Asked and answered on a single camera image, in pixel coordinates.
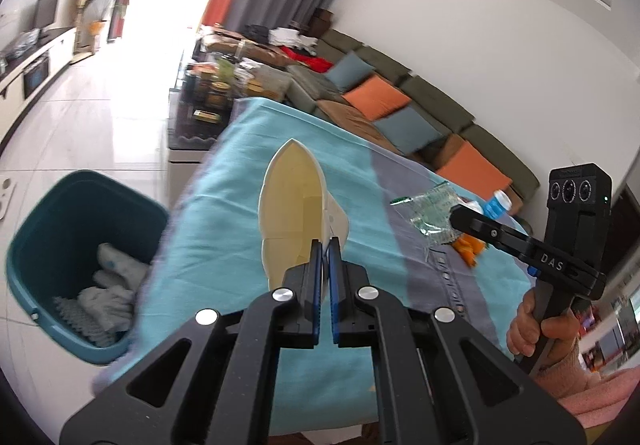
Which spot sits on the white folded clothes pile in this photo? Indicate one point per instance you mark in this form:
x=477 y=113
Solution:
x=291 y=38

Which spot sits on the teal plastic trash bin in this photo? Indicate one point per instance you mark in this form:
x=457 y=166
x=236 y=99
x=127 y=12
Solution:
x=54 y=254

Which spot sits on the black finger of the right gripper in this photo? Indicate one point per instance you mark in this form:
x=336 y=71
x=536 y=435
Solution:
x=479 y=226

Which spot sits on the clear green snack wrapper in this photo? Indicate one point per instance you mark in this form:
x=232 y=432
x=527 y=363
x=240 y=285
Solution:
x=429 y=213

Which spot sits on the person's right hand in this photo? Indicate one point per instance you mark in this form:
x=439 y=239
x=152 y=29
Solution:
x=525 y=332

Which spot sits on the olive green sectional sofa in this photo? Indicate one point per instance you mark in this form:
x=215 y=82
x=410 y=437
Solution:
x=312 y=93

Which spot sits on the white bathroom scale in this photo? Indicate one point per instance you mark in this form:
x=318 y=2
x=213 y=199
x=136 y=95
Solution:
x=7 y=186

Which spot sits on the orange cushion far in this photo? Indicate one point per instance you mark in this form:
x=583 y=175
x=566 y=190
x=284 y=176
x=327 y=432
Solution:
x=376 y=98

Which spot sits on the orange cushion near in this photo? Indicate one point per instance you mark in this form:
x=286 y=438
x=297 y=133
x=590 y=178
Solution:
x=471 y=171

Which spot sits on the grey tissue in bin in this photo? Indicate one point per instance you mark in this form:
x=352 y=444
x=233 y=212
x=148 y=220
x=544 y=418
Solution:
x=104 y=311

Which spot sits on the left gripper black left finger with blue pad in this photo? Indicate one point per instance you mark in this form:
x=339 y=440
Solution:
x=212 y=381

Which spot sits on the blue-grey cushion near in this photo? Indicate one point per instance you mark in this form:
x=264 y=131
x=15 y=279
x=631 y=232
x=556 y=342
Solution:
x=407 y=130

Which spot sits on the orange peel piece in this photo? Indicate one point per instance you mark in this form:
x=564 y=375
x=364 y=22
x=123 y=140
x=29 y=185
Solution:
x=469 y=248

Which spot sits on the orange cushion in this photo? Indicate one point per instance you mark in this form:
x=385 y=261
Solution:
x=471 y=171
x=376 y=98

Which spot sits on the cream paper cup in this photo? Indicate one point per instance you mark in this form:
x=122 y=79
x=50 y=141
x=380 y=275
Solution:
x=294 y=208

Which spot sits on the blue-grey cushion far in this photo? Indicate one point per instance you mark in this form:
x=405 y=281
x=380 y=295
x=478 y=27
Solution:
x=349 y=72

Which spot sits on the blue white-capped bottle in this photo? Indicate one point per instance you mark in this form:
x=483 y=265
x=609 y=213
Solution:
x=499 y=204

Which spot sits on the blue-grey cushion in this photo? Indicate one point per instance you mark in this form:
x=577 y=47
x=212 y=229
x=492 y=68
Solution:
x=349 y=72
x=407 y=130

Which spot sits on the small black monitor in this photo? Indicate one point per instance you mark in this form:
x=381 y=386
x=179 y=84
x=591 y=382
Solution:
x=45 y=13

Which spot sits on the teal and grey tablecloth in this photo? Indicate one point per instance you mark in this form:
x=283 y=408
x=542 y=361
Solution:
x=210 y=254

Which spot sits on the red cloth on sofa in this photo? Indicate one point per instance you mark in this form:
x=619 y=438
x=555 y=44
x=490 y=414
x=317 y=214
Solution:
x=314 y=63

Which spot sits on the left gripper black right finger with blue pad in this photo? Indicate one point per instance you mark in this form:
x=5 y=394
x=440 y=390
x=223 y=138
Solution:
x=437 y=379

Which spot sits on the dark cluttered coffee table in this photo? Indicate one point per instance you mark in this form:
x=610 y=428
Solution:
x=199 y=111

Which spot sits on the pink sleeved right forearm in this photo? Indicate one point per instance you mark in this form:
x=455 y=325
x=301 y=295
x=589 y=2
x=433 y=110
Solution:
x=592 y=399

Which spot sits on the white TV cabinet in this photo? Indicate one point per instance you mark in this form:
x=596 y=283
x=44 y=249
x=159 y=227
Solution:
x=28 y=76

